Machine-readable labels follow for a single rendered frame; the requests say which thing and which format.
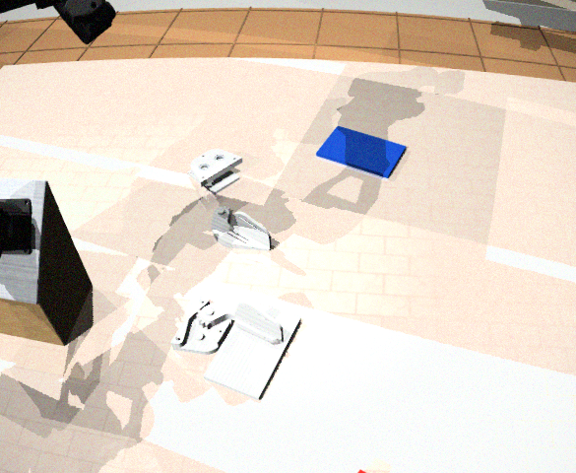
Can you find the blue flat rectangular plate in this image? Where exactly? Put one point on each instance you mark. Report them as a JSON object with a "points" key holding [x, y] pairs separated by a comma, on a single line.
{"points": [[361, 151]]}

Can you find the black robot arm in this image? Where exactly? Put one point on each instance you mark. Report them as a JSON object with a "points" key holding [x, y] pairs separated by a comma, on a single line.
{"points": [[88, 19]]}

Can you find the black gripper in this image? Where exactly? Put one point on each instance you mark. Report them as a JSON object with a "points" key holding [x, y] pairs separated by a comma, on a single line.
{"points": [[36, 3]]}

